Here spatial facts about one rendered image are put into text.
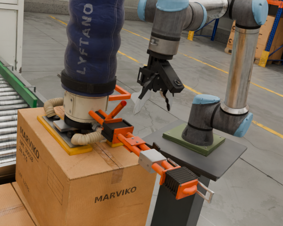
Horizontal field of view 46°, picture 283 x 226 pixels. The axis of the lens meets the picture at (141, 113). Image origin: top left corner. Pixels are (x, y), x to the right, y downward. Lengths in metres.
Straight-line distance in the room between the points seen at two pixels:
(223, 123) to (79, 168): 0.90
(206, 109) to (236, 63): 0.34
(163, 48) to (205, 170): 0.94
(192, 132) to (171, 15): 1.06
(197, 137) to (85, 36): 0.96
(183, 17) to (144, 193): 0.76
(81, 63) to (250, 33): 0.79
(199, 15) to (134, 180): 0.68
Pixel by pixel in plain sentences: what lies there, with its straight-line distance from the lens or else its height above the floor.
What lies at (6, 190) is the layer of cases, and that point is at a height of 0.54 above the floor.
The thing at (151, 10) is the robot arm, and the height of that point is 1.52.
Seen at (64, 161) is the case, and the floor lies 0.94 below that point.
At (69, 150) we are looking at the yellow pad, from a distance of 1.30.
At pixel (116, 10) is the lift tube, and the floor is 1.48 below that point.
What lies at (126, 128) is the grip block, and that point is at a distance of 1.22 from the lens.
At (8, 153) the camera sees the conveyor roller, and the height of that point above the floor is 0.54.
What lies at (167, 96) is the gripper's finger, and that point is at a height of 1.27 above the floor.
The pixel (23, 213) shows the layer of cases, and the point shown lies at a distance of 1.66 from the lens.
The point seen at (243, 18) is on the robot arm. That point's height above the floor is 1.52.
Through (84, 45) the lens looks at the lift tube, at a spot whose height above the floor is 1.35.
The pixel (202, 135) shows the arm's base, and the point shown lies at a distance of 1.93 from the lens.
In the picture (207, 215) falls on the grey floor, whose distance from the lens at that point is 2.76.
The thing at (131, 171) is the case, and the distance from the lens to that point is 1.32.
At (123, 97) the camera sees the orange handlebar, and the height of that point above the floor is 1.07.
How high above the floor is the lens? 1.62
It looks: 22 degrees down
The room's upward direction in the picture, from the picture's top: 11 degrees clockwise
